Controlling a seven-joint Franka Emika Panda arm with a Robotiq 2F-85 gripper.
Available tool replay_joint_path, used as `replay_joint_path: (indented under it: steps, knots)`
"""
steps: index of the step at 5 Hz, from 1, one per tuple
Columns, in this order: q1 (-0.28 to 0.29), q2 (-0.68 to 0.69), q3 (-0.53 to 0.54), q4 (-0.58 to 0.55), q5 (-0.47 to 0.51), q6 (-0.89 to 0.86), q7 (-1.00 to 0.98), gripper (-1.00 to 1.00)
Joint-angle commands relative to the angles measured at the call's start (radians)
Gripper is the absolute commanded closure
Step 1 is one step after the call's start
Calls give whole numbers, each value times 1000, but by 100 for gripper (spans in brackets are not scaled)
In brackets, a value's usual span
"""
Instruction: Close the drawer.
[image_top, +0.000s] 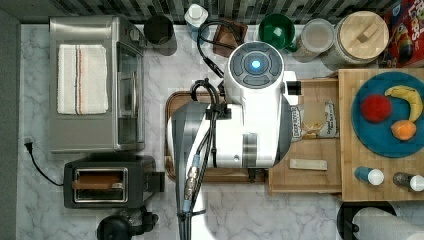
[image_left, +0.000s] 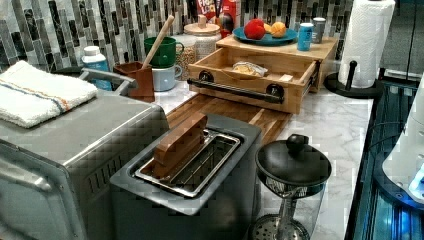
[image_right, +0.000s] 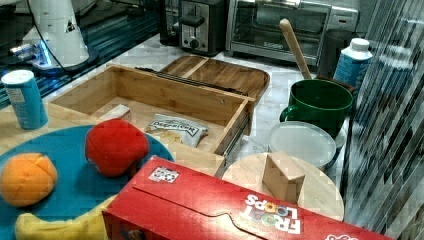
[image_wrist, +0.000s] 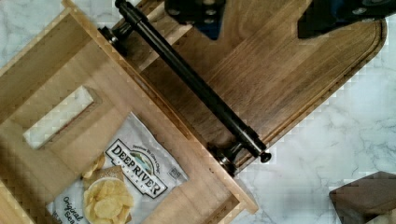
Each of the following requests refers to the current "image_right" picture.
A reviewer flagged Deep River chips bag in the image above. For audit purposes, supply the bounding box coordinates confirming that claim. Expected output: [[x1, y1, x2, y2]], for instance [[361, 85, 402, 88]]
[[145, 114, 209, 147]]

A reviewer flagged yellow plush banana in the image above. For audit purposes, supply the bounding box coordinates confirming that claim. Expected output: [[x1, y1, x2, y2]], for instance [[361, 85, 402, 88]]
[[14, 195, 116, 240]]

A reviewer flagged round wooden lid with knob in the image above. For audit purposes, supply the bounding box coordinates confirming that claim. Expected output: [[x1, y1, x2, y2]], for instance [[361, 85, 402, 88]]
[[222, 151, 344, 221]]

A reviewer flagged blue round plate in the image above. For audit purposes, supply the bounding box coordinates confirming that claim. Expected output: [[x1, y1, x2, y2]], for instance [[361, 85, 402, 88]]
[[0, 124, 175, 240]]

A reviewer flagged green pot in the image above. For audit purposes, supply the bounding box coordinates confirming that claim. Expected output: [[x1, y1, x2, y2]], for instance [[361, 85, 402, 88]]
[[279, 79, 353, 138]]

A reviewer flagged wooden drawer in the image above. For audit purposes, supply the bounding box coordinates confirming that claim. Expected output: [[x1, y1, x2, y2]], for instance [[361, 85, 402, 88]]
[[52, 65, 252, 155]]

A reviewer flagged black silver toaster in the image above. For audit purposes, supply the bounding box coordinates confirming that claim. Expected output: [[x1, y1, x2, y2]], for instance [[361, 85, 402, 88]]
[[179, 0, 227, 56]]

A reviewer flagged white blue bottle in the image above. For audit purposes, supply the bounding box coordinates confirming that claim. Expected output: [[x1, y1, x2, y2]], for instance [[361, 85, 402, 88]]
[[333, 38, 373, 90]]

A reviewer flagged red Froot Loops box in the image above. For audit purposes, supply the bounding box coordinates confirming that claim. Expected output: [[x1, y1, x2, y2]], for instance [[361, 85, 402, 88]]
[[103, 156, 392, 240]]

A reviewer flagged silver toaster oven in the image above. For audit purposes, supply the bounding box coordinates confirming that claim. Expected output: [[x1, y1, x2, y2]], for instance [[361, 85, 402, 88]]
[[226, 0, 359, 66]]

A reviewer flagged small white box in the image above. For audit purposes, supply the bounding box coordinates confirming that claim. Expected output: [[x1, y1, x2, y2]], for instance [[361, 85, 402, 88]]
[[100, 104, 132, 121]]

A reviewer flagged black cylindrical container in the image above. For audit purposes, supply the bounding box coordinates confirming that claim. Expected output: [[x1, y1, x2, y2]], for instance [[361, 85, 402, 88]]
[[317, 29, 357, 78]]

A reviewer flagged red plush apple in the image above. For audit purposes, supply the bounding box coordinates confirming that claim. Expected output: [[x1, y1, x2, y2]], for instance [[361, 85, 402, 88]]
[[85, 118, 150, 177]]

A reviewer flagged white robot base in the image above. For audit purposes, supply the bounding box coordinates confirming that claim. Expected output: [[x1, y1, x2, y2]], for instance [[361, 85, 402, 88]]
[[10, 0, 98, 72]]

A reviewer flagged wooden utensil handle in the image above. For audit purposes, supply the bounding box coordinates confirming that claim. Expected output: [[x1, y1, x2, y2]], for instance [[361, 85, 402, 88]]
[[279, 19, 311, 79]]

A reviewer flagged orange plush fruit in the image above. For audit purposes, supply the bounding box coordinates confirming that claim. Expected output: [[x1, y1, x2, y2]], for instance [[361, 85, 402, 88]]
[[1, 153, 58, 207]]

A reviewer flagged blue cylindrical canister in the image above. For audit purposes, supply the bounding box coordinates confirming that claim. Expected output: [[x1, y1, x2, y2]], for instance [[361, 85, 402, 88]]
[[1, 70, 48, 130]]

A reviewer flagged wooden tray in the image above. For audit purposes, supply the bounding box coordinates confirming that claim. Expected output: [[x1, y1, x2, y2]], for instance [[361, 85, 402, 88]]
[[162, 55, 270, 100]]

